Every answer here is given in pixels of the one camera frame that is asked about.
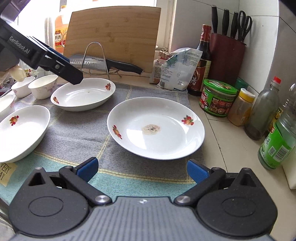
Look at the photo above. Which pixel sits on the metal wire board stand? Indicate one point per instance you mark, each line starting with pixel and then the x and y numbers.
pixel 96 62

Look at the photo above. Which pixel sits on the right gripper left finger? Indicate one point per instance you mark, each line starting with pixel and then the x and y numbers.
pixel 77 178

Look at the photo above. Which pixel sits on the white deep plate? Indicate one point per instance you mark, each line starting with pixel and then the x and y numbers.
pixel 89 94
pixel 22 131

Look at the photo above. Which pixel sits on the grey checked table mat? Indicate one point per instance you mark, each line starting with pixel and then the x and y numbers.
pixel 73 137

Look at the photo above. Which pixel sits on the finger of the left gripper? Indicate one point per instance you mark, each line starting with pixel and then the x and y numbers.
pixel 49 60
pixel 68 73

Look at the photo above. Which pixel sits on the black knife handle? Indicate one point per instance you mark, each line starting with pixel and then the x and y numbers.
pixel 225 22
pixel 214 18
pixel 234 25

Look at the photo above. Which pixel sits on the white deep plate back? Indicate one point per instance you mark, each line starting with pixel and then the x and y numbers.
pixel 89 94

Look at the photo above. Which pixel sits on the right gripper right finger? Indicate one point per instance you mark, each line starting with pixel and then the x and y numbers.
pixel 206 180

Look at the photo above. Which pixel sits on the yellow lid spice jar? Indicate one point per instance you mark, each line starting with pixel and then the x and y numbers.
pixel 241 108

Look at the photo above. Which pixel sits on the black kitchen scissors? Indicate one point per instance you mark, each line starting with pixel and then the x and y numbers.
pixel 244 25

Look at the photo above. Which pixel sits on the clear bottle red cap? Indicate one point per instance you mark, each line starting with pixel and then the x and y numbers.
pixel 263 111

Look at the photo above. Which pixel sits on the white small plate far left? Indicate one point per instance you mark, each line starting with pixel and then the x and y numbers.
pixel 7 106

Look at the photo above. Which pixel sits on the green lid sauce jar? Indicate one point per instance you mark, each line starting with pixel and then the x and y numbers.
pixel 217 97

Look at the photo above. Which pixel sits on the white plastic food bag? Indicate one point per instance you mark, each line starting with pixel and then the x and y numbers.
pixel 177 71

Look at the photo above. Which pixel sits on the santoku kitchen knife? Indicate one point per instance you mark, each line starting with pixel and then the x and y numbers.
pixel 76 60

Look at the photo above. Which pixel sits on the dark red knife block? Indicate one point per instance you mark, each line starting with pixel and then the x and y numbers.
pixel 227 57

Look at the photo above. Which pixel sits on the gloved left hand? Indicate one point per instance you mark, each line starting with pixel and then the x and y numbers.
pixel 13 69

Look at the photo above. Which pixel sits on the white small bowl pink flower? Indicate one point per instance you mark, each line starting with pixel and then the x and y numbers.
pixel 21 89

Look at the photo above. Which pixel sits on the small pink white packet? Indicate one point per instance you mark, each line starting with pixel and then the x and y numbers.
pixel 156 72

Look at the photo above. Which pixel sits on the white deep plate left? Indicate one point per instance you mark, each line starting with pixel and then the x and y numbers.
pixel 22 131

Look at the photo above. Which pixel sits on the dark soy sauce bottle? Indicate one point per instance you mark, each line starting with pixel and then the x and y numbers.
pixel 203 67

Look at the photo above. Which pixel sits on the white plate with fruit print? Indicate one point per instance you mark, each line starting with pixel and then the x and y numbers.
pixel 156 128

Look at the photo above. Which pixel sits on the white bowl floral print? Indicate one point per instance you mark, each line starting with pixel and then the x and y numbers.
pixel 43 87

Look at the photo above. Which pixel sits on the green label plastic bottle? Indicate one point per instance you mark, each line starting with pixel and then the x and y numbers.
pixel 281 140

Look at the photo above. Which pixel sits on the orange cooking wine jug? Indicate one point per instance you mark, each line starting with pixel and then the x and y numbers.
pixel 61 27

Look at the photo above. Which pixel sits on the bamboo cutting board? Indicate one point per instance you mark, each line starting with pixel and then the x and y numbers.
pixel 121 33

